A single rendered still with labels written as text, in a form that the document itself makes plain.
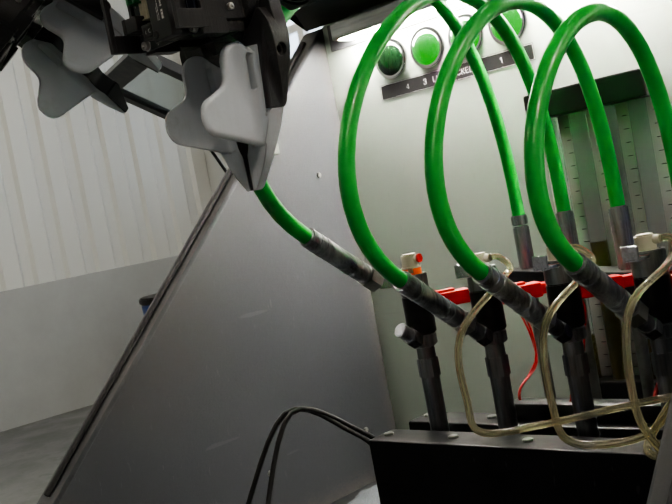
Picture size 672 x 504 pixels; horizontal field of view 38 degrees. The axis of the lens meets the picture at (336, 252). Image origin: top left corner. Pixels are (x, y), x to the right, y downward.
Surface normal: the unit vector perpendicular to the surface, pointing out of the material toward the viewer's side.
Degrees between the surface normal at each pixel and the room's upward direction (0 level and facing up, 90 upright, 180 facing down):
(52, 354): 90
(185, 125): 87
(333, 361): 90
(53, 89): 90
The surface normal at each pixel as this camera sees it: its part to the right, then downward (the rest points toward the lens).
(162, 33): -0.67, 0.18
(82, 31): 0.28, -0.41
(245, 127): 0.73, -0.04
